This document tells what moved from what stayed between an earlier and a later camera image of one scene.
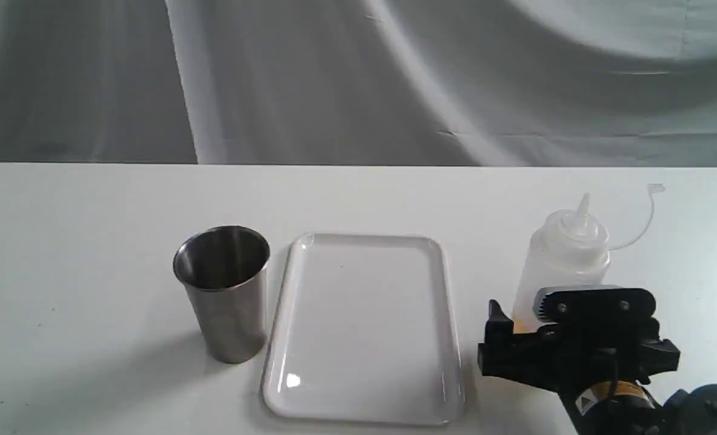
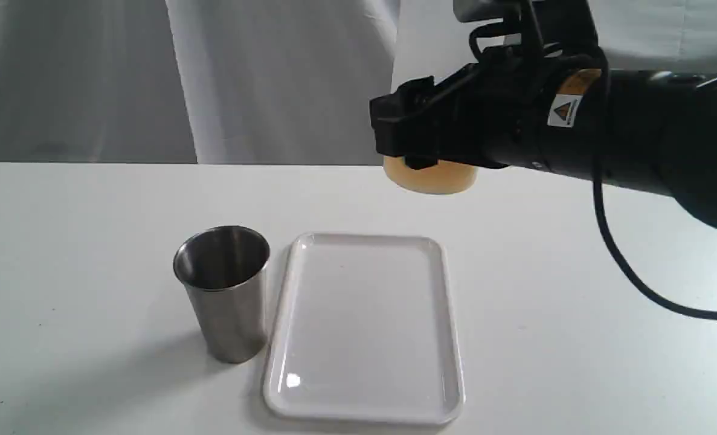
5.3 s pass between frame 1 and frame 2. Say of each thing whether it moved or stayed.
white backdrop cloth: stayed
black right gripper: moved
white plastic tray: stayed
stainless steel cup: stayed
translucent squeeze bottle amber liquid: moved
